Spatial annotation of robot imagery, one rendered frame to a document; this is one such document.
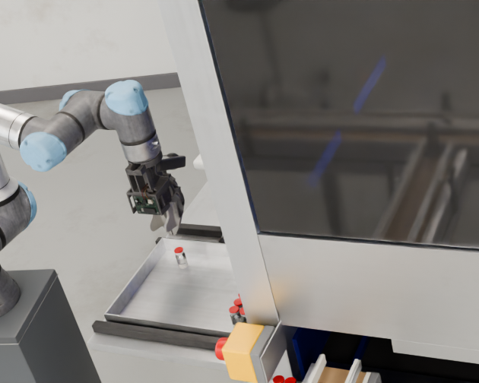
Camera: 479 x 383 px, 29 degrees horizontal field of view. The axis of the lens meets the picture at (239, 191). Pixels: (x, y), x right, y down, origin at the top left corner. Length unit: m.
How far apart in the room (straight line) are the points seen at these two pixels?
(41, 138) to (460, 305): 0.82
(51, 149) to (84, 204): 2.39
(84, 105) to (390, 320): 0.74
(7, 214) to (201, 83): 0.98
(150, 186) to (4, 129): 0.30
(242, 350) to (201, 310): 0.36
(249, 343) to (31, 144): 0.55
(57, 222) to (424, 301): 2.79
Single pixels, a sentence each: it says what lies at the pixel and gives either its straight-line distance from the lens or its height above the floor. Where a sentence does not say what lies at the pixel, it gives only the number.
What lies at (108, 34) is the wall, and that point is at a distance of 4.91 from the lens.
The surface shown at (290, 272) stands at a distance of 1.51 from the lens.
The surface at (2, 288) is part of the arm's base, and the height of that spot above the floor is 0.84.
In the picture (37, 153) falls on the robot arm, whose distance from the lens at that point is 1.75.
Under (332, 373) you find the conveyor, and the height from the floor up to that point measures 0.93.
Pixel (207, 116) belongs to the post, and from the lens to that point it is 1.38.
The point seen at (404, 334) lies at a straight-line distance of 1.52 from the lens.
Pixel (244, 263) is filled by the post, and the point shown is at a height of 1.15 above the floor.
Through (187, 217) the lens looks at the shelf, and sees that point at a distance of 2.18.
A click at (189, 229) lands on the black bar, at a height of 0.90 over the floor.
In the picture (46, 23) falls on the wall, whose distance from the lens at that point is 5.02.
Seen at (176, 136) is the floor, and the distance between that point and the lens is 4.44.
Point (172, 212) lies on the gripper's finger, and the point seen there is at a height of 1.04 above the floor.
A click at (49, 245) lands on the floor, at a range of 3.95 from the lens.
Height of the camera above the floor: 2.06
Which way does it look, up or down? 32 degrees down
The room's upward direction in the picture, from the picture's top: 15 degrees counter-clockwise
